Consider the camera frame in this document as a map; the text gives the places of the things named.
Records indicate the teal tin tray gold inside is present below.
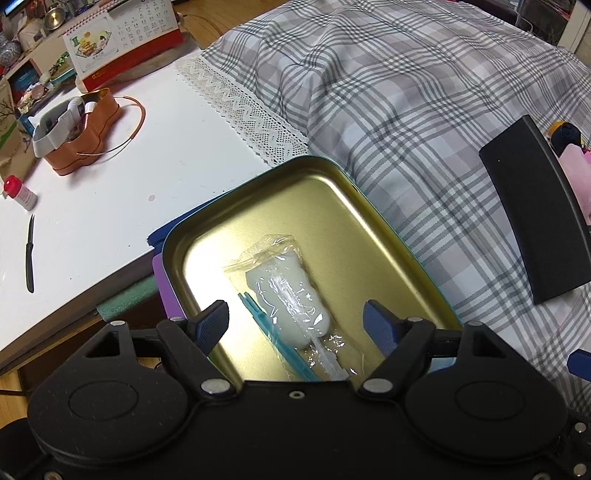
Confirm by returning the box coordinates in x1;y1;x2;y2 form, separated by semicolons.
161;155;463;384

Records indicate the pink drawstring pouch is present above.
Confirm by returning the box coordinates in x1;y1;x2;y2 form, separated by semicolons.
560;147;591;224

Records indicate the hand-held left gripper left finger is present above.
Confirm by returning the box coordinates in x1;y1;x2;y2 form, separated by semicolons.
81;299;238;400

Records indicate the brown paper bag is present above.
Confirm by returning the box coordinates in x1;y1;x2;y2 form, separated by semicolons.
0;76;38;182

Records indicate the red capped white bottle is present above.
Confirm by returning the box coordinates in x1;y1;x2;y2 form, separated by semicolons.
3;175;38;211

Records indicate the dark blue cloth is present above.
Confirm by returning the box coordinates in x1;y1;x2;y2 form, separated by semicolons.
148;225;178;251

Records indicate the black knife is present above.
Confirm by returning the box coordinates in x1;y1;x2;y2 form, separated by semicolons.
25;213;37;294

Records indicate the white grey strap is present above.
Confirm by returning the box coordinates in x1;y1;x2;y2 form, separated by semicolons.
32;96;98;160

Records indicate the small teal tin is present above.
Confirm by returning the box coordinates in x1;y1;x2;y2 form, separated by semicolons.
48;65;77;87

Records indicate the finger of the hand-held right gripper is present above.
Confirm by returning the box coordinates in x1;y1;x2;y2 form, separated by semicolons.
568;349;591;384

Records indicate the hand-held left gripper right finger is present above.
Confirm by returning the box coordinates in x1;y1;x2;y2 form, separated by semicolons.
357;299;509;402

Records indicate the white sponge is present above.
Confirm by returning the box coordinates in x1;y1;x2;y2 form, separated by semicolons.
222;234;366;383

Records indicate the green foam pad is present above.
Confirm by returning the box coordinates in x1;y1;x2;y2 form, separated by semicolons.
95;272;160;322

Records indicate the grey plaid blanket lace trim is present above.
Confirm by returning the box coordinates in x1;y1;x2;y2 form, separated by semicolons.
174;0;591;416

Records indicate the metal bowl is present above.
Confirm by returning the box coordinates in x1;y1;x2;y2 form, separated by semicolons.
43;2;77;29

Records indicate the navy and orange pouch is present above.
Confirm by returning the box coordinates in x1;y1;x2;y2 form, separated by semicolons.
547;120;585;156

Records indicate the blue white porcelain jar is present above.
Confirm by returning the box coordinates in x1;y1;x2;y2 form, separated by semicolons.
0;36;22;66

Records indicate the orange wire headband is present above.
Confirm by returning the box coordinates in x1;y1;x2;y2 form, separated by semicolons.
76;95;147;160

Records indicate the purple mat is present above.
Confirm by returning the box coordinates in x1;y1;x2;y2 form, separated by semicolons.
151;251;186;322

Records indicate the orange shaped tin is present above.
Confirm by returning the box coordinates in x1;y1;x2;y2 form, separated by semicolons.
41;88;122;176

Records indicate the red desk calendar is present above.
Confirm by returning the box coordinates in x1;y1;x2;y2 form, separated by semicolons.
62;0;186;91

